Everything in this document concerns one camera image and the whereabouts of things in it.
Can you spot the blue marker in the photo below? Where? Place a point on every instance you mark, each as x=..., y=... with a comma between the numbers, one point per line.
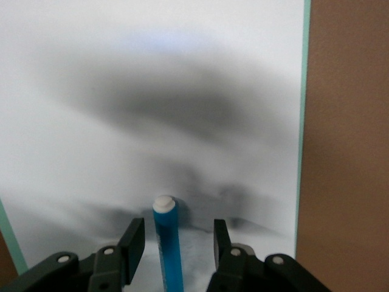
x=168, y=243

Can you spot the white board with green edge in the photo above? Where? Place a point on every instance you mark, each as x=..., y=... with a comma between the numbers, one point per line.
x=152, y=91

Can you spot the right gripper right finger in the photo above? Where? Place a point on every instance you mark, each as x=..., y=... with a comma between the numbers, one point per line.
x=231, y=267

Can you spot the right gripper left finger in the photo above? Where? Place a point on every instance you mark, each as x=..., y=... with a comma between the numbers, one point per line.
x=127, y=255

